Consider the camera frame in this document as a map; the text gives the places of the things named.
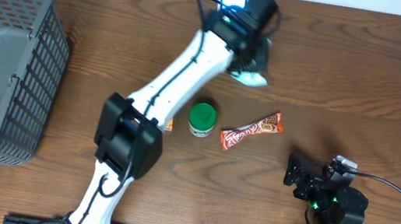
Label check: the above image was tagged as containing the teal wipes packet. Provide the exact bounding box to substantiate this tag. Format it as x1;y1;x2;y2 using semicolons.
227;71;268;87

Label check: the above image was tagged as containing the orange candy bar wrapper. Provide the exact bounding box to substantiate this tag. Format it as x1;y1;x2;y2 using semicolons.
220;112;284;151

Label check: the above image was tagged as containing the green lid jar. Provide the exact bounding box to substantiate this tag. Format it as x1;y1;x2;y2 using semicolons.
188;103;217;138

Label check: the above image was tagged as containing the small orange snack box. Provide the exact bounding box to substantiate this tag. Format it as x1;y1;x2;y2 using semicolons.
164;118;174;131

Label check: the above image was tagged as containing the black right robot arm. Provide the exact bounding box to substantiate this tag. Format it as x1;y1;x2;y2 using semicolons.
283;153;369;224

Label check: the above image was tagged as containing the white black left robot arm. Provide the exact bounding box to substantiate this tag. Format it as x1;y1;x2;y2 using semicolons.
62;0;279;224

